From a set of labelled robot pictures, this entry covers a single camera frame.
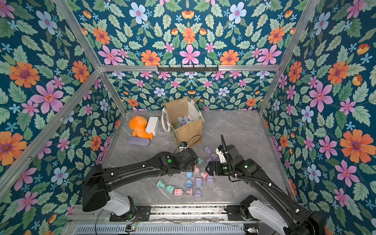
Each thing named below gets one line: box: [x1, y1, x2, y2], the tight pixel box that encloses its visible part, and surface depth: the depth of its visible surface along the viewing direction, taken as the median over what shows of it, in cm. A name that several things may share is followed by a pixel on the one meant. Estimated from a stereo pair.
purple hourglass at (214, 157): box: [204, 145, 219, 164], surface depth 94 cm
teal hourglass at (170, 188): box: [156, 180, 176, 194], surface depth 82 cm
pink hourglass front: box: [173, 188, 193, 197], surface depth 80 cm
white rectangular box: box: [145, 116, 160, 136], surface depth 107 cm
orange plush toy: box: [128, 115, 154, 141], surface depth 104 cm
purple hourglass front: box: [193, 177, 203, 198], surface depth 82 cm
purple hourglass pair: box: [206, 175, 215, 184], surface depth 85 cm
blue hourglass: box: [185, 171, 193, 189], surface depth 84 cm
